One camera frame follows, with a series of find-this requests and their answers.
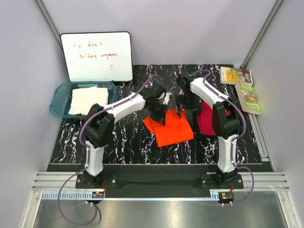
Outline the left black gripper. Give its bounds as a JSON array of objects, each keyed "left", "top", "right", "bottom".
[{"left": 146, "top": 101, "right": 169, "bottom": 126}]

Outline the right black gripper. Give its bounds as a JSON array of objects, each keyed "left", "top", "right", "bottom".
[{"left": 175, "top": 91, "right": 202, "bottom": 117}]

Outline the orange t shirt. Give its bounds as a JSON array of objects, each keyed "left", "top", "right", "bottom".
[{"left": 143, "top": 109, "right": 194, "bottom": 147}]

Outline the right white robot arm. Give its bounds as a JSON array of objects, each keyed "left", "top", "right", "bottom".
[{"left": 175, "top": 70, "right": 246, "bottom": 188}]

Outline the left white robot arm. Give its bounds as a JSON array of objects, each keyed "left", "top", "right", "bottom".
[{"left": 79, "top": 85, "right": 171, "bottom": 188}]

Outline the magenta folded t shirt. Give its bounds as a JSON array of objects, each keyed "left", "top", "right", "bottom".
[{"left": 197, "top": 99, "right": 216, "bottom": 136}]

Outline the yellow paperback book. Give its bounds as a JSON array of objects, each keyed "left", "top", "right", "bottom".
[{"left": 220, "top": 66, "right": 253, "bottom": 86}]

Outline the green paperback book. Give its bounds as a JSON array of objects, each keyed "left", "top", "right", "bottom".
[{"left": 235, "top": 83, "right": 262, "bottom": 115}]

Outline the white t shirt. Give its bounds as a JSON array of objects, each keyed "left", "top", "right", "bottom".
[{"left": 68, "top": 86, "right": 109, "bottom": 116}]

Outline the white whiteboard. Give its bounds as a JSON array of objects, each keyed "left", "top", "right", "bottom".
[{"left": 60, "top": 31, "right": 133, "bottom": 82}]

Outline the right connector box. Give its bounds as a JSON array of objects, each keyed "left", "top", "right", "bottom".
[{"left": 218, "top": 191, "right": 234, "bottom": 206}]

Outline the connector box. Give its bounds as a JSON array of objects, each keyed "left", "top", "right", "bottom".
[
  {"left": 92, "top": 191, "right": 105, "bottom": 199},
  {"left": 218, "top": 191, "right": 234, "bottom": 206}
]

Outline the left connector box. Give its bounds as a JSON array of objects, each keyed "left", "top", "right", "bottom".
[{"left": 92, "top": 191, "right": 105, "bottom": 199}]

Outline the teal plastic bin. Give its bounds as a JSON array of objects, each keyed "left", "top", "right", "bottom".
[{"left": 50, "top": 81, "right": 118, "bottom": 119}]

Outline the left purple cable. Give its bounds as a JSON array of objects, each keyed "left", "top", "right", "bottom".
[{"left": 57, "top": 74, "right": 163, "bottom": 225}]

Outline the purple cable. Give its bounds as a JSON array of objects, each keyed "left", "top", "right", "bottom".
[
  {"left": 190, "top": 70, "right": 256, "bottom": 205},
  {"left": 57, "top": 74, "right": 163, "bottom": 225}
]

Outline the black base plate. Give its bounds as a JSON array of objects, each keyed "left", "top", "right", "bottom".
[{"left": 76, "top": 164, "right": 244, "bottom": 200}]

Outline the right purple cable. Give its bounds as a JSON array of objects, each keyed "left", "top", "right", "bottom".
[{"left": 190, "top": 70, "right": 256, "bottom": 205}]

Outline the white cable duct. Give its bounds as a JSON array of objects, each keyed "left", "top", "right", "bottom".
[{"left": 42, "top": 190, "right": 102, "bottom": 200}]

